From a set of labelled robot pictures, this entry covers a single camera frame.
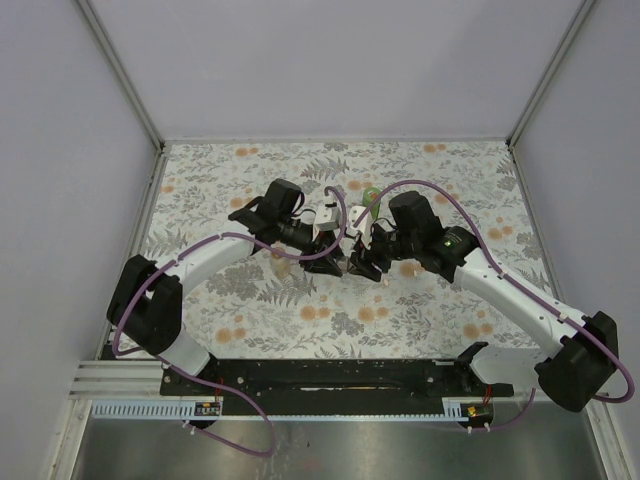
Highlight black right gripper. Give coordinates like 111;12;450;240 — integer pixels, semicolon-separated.
349;223;420;284

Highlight clear pill bottle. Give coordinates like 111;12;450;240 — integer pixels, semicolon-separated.
270;254;291;280

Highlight green bottle cap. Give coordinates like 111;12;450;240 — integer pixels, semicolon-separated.
362;187;381;206

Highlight grey weekly pill organizer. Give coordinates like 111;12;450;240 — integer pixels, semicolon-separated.
338;257;350;272

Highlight green pill bottle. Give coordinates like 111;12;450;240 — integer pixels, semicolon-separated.
366;202;380;220

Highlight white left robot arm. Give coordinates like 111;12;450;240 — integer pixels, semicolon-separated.
106;179;348;395

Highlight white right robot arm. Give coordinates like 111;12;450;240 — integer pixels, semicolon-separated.
348;191;618;412

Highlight floral table mat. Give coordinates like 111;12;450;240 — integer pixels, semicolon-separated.
142;141;550;358

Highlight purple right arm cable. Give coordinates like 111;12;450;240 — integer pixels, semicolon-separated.
352;179;636;434

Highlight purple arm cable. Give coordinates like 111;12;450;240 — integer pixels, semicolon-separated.
352;179;636;434
110;186;347;459

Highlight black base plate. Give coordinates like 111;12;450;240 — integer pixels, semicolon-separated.
160;359;514;407

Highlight white cable duct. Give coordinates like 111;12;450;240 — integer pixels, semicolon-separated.
91;397;468;422

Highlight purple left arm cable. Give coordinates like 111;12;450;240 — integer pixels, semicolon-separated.
110;186;347;459

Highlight right aluminium corner post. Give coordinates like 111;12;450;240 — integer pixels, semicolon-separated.
506;0;599;152

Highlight aluminium corner post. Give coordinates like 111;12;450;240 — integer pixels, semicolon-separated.
506;0;599;152
73;0;165;151

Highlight aluminium frame rail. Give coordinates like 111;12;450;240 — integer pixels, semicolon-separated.
69;360;163;399

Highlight left aluminium corner post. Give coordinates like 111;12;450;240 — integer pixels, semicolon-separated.
73;0;165;151

